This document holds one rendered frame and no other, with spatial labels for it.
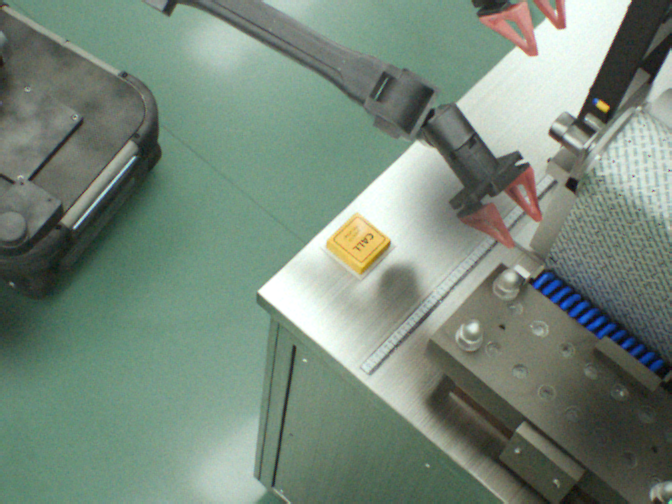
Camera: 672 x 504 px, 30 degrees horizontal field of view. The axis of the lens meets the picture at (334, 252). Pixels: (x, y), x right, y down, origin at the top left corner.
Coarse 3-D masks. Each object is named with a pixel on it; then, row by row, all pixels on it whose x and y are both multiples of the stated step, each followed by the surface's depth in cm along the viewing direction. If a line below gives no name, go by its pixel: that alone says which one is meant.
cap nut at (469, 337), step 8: (472, 320) 162; (464, 328) 162; (472, 328) 161; (480, 328) 162; (456, 336) 165; (464, 336) 163; (472, 336) 162; (480, 336) 163; (464, 344) 164; (472, 344) 163; (480, 344) 165
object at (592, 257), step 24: (576, 216) 159; (576, 240) 162; (600, 240) 159; (624, 240) 155; (552, 264) 170; (576, 264) 166; (600, 264) 162; (624, 264) 158; (648, 264) 155; (576, 288) 170; (600, 288) 166; (624, 288) 162; (648, 288) 158; (600, 312) 170; (624, 312) 166; (648, 312) 162; (648, 336) 166
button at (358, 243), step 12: (360, 216) 185; (348, 228) 184; (360, 228) 184; (372, 228) 184; (336, 240) 183; (348, 240) 183; (360, 240) 183; (372, 240) 183; (384, 240) 183; (336, 252) 183; (348, 252) 182; (360, 252) 182; (372, 252) 182; (348, 264) 183; (360, 264) 181
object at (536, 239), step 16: (576, 128) 164; (576, 144) 163; (560, 160) 167; (576, 160) 163; (560, 176) 168; (560, 192) 172; (560, 208) 175; (528, 224) 189; (544, 224) 180; (560, 224) 177; (528, 240) 187; (544, 240) 183; (544, 256) 186
